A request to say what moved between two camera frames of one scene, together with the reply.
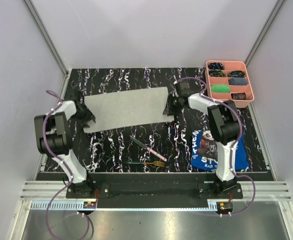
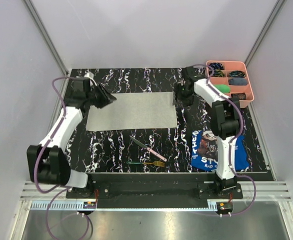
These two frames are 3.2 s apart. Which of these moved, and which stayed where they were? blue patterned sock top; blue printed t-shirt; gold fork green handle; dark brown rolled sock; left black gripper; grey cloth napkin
Moved: grey cloth napkin; left black gripper
Stayed: dark brown rolled sock; gold fork green handle; blue patterned sock top; blue printed t-shirt
